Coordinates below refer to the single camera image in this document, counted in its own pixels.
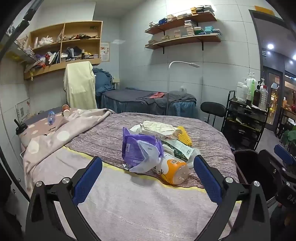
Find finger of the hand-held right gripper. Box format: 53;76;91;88
274;144;296;166
258;149;290;184

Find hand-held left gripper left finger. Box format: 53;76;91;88
25;156;103;241

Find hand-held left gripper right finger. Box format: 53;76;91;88
193;155;271;241

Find dark trash bin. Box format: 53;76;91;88
232;149;278;202

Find plastic bottle with orange label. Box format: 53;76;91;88
151;154;190;185

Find green white packet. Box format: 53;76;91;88
162;138;196;161

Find yellow foam net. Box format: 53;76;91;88
177;126;193;146

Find purple wrapper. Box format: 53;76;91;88
122;127;164;173

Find white cloth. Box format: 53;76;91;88
39;36;54;46
139;120;183;140

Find green potted plant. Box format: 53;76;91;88
281;125;296;149

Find dark hallway table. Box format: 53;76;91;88
276;107;296;139

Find black storage cart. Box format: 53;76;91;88
221;90;270;151

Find pink polka-dot blanket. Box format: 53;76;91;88
22;108;116;186

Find purple striped bed cover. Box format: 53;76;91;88
22;112;241;241

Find clear bottle with red cap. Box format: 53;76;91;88
258;85;269;110

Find dark brown pump bottle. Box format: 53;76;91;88
253;86;261;107

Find black stool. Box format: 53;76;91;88
200;101;226;132

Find large white bottle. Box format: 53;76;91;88
236;81;249;103

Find tall white pump bottle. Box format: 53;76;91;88
246;72;256;93

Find black-lid drink cup with straw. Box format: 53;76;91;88
14;119;29;139

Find dark massage bed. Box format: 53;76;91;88
100;88;197;116

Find grey blanket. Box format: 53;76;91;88
136;90;197;105

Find cream towel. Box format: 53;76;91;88
63;61;97;109

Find framed code poster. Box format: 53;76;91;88
15;98;31;123

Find blue cloth pile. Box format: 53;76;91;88
92;68;114;96

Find white floor lamp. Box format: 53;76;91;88
166;61;200;115

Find row of small cases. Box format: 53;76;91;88
60;53;100;62

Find dark folded clothes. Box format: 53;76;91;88
63;46;83;58

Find colourful cloth pile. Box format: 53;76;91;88
30;51;60;68

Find yellow door sign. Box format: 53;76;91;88
254;5;275;16

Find stacks of small boxes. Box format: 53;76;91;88
149;5;215;28

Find wooden wall cabinet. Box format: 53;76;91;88
24;21;103;80

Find wall poster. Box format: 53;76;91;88
100;42;111;62

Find grey wall shelf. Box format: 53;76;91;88
5;35;37;64

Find wall shelves with boxes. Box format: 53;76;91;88
148;20;222;45

